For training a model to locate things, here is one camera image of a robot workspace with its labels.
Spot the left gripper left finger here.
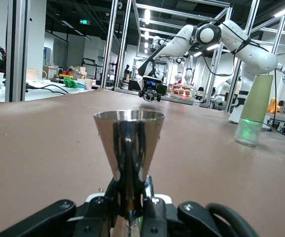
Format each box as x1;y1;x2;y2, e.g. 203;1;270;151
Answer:
0;177;120;237

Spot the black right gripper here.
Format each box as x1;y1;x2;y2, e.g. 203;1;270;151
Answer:
138;83;168;103

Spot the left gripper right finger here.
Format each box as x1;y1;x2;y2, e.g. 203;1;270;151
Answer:
141;175;222;237

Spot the steel double cone jigger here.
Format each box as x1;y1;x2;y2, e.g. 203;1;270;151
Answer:
93;110;166;237

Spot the low black box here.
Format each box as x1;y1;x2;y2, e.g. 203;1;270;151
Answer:
128;79;143;91

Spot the tray of bread rolls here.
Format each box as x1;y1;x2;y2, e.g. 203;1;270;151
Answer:
168;83;192;97

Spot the green cloth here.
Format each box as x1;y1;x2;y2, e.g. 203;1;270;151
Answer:
63;78;79;89

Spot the brown table mat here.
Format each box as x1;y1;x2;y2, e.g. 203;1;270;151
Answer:
0;87;285;237

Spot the green bottle with clear base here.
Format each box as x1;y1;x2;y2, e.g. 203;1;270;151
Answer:
234;75;274;147

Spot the yellow plush toy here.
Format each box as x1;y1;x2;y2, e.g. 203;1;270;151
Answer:
266;97;282;115

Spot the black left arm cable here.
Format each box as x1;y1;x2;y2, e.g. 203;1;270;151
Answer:
205;202;260;237

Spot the slanted aluminium frame post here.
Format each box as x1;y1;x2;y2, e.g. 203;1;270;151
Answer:
224;0;261;112

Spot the wide aluminium frame post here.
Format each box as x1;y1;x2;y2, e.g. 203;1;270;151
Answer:
5;0;31;102

